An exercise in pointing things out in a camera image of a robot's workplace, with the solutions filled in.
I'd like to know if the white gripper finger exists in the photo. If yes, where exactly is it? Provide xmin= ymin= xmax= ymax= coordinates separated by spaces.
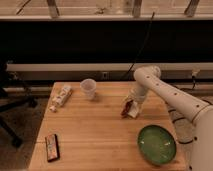
xmin=128 ymin=102 xmax=139 ymax=118
xmin=124 ymin=96 xmax=133 ymax=104

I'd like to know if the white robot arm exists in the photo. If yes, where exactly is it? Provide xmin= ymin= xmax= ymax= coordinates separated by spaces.
xmin=127 ymin=66 xmax=213 ymax=171

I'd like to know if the green oval plate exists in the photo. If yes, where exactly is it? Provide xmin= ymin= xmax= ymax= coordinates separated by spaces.
xmin=137 ymin=125 xmax=177 ymax=166

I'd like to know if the translucent plastic cup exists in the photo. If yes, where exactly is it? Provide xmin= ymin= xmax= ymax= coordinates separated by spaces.
xmin=80 ymin=79 xmax=96 ymax=100

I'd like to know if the dark candy bar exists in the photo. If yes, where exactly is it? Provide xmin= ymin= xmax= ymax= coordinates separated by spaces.
xmin=45 ymin=134 xmax=60 ymax=162

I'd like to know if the black office chair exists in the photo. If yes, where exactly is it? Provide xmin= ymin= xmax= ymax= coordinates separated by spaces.
xmin=0 ymin=60 xmax=38 ymax=148

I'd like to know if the black cable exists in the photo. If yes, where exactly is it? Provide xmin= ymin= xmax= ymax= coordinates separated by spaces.
xmin=120 ymin=11 xmax=156 ymax=81

